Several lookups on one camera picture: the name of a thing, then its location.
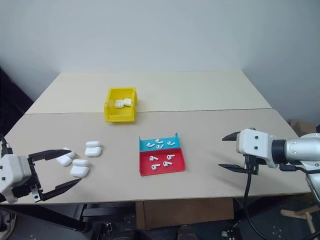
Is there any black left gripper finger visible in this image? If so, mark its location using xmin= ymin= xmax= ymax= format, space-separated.
xmin=28 ymin=149 xmax=73 ymax=162
xmin=39 ymin=177 xmax=84 ymax=202

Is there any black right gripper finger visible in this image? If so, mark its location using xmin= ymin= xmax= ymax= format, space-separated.
xmin=221 ymin=130 xmax=242 ymax=142
xmin=218 ymin=163 xmax=251 ymax=174

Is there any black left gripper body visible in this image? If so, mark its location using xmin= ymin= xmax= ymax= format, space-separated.
xmin=11 ymin=153 xmax=44 ymax=203

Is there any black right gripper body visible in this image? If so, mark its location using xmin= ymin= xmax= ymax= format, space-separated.
xmin=242 ymin=153 xmax=260 ymax=176

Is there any small brown cardboard box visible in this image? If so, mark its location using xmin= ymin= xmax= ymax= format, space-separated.
xmin=289 ymin=119 xmax=319 ymax=138

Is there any yellow plastic bin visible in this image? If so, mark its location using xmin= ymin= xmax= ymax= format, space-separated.
xmin=103 ymin=87 xmax=139 ymax=124

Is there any black curtain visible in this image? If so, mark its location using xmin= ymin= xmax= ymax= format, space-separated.
xmin=0 ymin=65 xmax=35 ymax=137

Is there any red shallow plastic tray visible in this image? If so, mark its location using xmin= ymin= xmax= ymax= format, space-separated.
xmin=138 ymin=147 xmax=188 ymax=178

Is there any blue shallow plastic tray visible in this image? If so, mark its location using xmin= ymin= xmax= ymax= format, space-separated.
xmin=138 ymin=132 xmax=182 ymax=153

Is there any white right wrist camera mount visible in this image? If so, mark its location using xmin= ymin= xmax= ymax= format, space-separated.
xmin=235 ymin=128 xmax=276 ymax=162

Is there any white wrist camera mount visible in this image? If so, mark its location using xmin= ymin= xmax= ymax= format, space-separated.
xmin=0 ymin=154 xmax=33 ymax=204
xmin=235 ymin=128 xmax=276 ymax=162

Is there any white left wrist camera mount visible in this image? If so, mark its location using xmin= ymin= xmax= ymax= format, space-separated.
xmin=0 ymin=154 xmax=33 ymax=204

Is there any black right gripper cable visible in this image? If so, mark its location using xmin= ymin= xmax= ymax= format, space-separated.
xmin=242 ymin=171 xmax=267 ymax=240

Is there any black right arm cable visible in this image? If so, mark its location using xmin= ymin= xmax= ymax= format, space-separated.
xmin=279 ymin=162 xmax=310 ymax=174

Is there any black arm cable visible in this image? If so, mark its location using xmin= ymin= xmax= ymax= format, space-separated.
xmin=0 ymin=133 xmax=13 ymax=158
xmin=279 ymin=162 xmax=310 ymax=174

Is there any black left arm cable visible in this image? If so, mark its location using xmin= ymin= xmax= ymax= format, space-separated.
xmin=0 ymin=133 xmax=13 ymax=158

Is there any black table frame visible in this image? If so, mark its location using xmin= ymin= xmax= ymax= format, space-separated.
xmin=73 ymin=202 xmax=137 ymax=232

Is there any light wooden frame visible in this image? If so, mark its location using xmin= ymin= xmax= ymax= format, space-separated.
xmin=279 ymin=204 xmax=320 ymax=235

